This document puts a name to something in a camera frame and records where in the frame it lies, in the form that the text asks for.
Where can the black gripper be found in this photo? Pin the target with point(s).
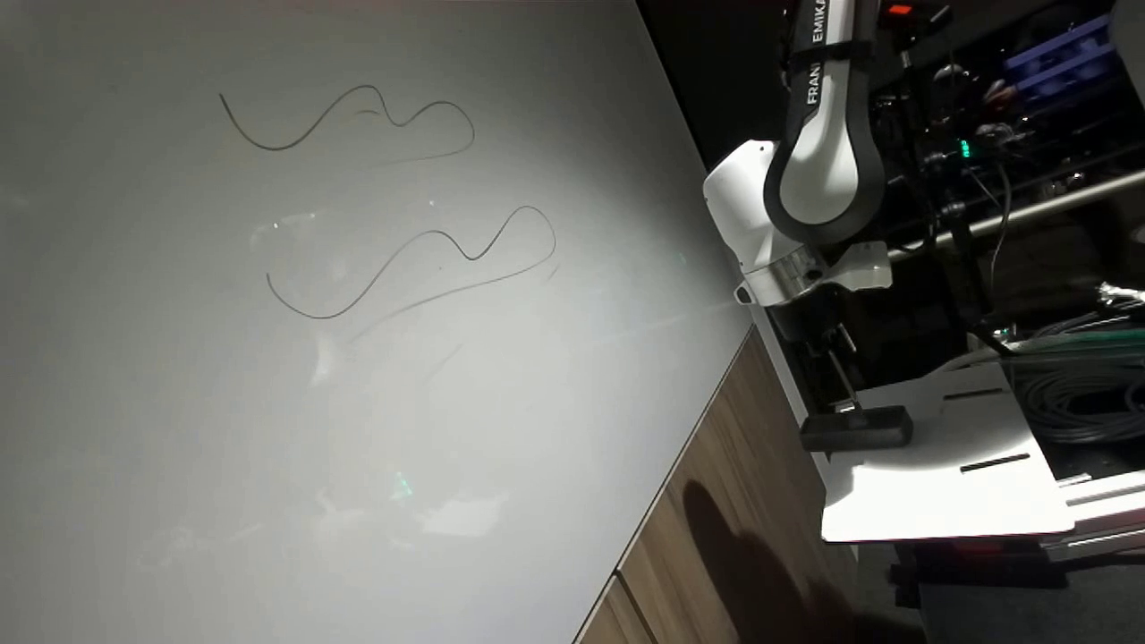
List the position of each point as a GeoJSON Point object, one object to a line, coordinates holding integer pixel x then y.
{"type": "Point", "coordinates": [816, 327]}

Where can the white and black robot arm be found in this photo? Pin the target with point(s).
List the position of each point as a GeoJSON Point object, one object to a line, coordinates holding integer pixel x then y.
{"type": "Point", "coordinates": [826, 143]}

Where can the large grey whiteboard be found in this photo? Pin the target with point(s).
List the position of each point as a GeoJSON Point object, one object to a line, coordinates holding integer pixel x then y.
{"type": "Point", "coordinates": [359, 360]}

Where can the white slotted platform board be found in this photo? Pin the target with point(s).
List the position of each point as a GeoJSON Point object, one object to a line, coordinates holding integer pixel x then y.
{"type": "Point", "coordinates": [944, 478]}

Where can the black tripod pole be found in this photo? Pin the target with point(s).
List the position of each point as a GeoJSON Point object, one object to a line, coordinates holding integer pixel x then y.
{"type": "Point", "coordinates": [954, 228]}

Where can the long metal rod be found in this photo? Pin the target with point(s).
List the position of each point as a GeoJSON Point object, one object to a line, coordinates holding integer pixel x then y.
{"type": "Point", "coordinates": [1050, 203]}

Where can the stacked white panels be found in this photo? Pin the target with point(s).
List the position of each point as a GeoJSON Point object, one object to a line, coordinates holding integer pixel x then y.
{"type": "Point", "coordinates": [1105, 502]}

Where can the dark electronics rack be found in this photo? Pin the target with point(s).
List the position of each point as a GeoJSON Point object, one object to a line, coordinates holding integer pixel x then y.
{"type": "Point", "coordinates": [1050, 96]}

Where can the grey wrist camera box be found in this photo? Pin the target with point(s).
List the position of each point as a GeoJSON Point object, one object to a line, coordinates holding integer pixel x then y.
{"type": "Point", "coordinates": [861, 270]}

